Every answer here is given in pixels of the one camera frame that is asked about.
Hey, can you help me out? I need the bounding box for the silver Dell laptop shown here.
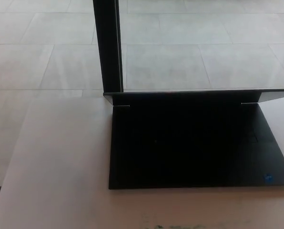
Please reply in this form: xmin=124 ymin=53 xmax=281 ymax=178
xmin=103 ymin=88 xmax=284 ymax=190

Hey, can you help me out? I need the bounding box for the black vertical window frame post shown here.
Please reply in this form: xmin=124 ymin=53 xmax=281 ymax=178
xmin=92 ymin=0 xmax=124 ymax=93

